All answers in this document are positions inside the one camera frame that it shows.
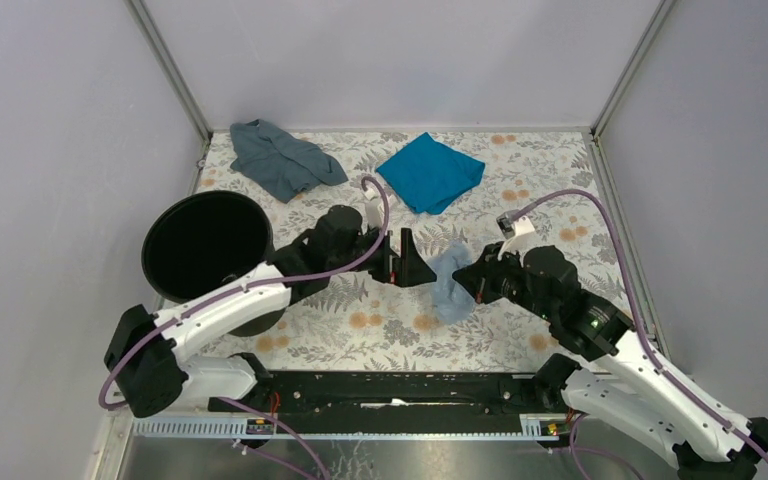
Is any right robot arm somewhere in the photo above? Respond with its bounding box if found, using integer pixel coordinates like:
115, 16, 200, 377
452, 243, 768, 479

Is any bright blue cloth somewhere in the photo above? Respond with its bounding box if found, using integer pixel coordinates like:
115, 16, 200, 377
376, 133, 486, 215

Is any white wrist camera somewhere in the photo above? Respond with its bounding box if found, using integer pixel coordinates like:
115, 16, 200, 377
363, 188, 392, 230
496, 210, 535, 260

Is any white slotted cable duct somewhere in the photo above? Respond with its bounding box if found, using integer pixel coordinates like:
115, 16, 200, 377
133, 409, 567, 442

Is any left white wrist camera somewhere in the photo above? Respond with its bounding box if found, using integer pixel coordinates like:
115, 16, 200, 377
363, 188, 392, 230

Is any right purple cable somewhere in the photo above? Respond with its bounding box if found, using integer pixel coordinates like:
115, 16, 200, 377
509, 189, 768, 480

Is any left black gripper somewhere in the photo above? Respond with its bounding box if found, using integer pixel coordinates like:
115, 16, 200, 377
329, 222, 436, 286

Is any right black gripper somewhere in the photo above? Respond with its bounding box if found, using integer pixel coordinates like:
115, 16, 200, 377
451, 240, 556, 321

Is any floral table mat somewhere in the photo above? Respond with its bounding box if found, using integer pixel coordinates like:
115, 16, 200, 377
199, 132, 628, 372

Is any grey-blue cloth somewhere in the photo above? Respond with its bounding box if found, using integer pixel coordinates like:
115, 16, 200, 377
230, 119, 348, 203

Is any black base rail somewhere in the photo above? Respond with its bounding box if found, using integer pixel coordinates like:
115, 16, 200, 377
208, 354, 581, 421

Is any black ribbed trash bin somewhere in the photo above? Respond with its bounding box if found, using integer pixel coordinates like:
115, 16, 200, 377
141, 191, 274, 304

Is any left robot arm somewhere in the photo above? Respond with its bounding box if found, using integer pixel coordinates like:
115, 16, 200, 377
99, 205, 436, 418

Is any light blue trash bag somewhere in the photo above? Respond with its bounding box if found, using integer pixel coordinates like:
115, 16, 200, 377
429, 242, 476, 325

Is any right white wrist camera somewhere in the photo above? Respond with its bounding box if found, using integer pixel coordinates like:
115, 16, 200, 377
496, 210, 535, 260

